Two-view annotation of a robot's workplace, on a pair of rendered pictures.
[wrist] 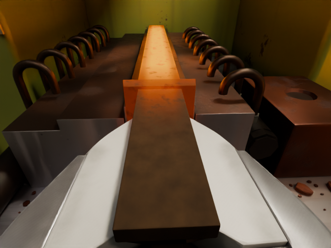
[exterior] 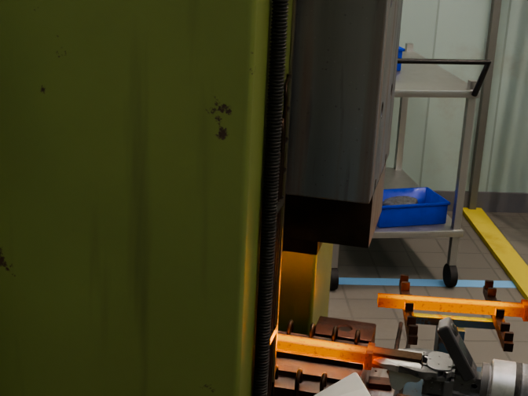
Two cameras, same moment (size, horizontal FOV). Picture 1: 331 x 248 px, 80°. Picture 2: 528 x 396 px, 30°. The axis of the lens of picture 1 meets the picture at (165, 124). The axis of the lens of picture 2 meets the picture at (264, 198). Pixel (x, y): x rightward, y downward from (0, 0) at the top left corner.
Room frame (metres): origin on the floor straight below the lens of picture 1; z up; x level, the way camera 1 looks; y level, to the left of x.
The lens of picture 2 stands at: (-0.09, 1.66, 1.87)
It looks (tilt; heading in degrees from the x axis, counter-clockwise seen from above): 19 degrees down; 285
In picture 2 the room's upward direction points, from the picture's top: 3 degrees clockwise
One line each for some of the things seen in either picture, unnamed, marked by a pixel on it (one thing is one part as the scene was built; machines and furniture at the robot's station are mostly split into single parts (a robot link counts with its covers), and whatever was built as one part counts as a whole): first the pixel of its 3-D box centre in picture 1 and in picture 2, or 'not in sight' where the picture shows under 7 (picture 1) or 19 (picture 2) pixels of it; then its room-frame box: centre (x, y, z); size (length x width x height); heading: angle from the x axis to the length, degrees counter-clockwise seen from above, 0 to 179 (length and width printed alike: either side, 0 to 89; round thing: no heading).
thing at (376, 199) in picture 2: not in sight; (262, 190); (0.34, 0.04, 1.32); 0.42 x 0.20 x 0.10; 3
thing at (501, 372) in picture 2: not in sight; (499, 383); (-0.12, -0.01, 0.99); 0.10 x 0.05 x 0.09; 93
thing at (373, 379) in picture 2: not in sight; (379, 383); (0.11, -0.05, 0.92); 0.04 x 0.03 x 0.01; 9
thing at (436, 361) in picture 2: not in sight; (454, 380); (-0.04, 0.00, 0.98); 0.12 x 0.08 x 0.09; 3
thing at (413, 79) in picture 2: not in sight; (375, 148); (0.57, -3.02, 0.56); 1.20 x 0.73 x 1.13; 110
